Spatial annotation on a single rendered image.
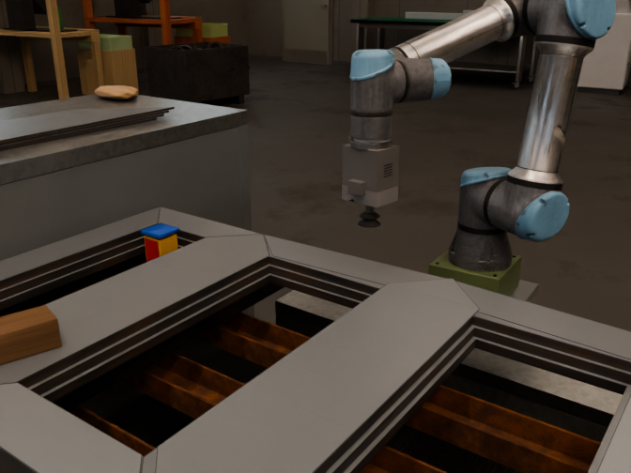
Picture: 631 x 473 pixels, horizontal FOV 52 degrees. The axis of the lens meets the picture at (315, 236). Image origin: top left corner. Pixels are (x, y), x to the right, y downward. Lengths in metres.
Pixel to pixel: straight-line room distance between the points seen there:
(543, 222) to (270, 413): 0.78
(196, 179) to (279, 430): 1.07
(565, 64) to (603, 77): 8.47
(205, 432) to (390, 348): 0.32
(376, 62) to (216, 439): 0.66
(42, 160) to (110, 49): 7.56
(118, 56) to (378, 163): 8.03
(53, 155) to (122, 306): 0.46
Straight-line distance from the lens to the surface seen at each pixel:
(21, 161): 1.48
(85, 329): 1.13
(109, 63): 9.04
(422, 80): 1.20
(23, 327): 1.06
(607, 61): 9.88
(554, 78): 1.43
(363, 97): 1.15
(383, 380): 0.95
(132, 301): 1.20
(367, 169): 1.17
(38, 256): 1.45
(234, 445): 0.84
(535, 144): 1.44
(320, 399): 0.90
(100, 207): 1.61
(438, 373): 1.04
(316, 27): 12.60
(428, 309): 1.15
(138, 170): 1.66
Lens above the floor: 1.39
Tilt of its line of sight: 21 degrees down
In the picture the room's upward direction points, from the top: straight up
